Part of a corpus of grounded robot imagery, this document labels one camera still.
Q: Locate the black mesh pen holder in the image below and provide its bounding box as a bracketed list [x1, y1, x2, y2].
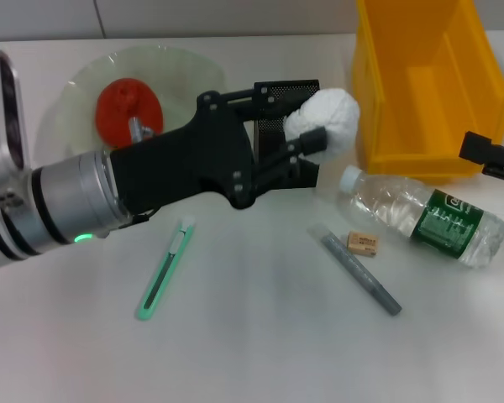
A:
[251, 78, 328, 191]

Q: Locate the red-orange orange fruit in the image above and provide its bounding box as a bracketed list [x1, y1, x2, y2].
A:
[95, 77, 165, 149]

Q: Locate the green utility knife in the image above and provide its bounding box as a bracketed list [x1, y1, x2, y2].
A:
[134, 215, 197, 322]

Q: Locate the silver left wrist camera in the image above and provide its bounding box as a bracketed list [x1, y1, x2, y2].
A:
[0, 50, 33, 198]

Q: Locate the clear water bottle green label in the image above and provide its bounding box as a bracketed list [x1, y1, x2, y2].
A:
[334, 164, 504, 270]

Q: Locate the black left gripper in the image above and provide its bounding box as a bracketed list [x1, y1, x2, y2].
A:
[108, 81, 328, 211]

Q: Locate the green glass fruit plate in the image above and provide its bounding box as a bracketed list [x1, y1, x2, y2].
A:
[38, 44, 228, 177]

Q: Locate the grey marker pen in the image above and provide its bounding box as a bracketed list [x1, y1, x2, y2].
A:
[310, 224, 403, 317]

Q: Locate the small tan eraser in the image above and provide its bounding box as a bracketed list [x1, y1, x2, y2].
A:
[346, 230, 380, 257]

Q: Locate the yellow plastic bin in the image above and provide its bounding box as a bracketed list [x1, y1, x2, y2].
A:
[351, 0, 504, 184]

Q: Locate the left wrist cable with plugs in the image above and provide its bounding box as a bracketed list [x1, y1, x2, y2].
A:
[121, 116, 160, 230]

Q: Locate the white paper ball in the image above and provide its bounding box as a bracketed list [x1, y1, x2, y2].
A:
[284, 86, 361, 160]

